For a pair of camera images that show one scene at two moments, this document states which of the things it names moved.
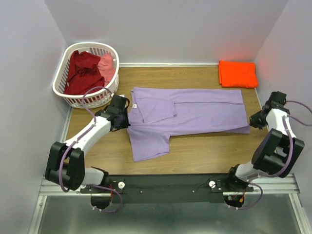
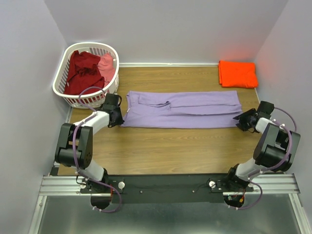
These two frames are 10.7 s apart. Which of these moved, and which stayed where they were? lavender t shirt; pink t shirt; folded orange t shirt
Moved: lavender t shirt
Stayed: folded orange t shirt; pink t shirt
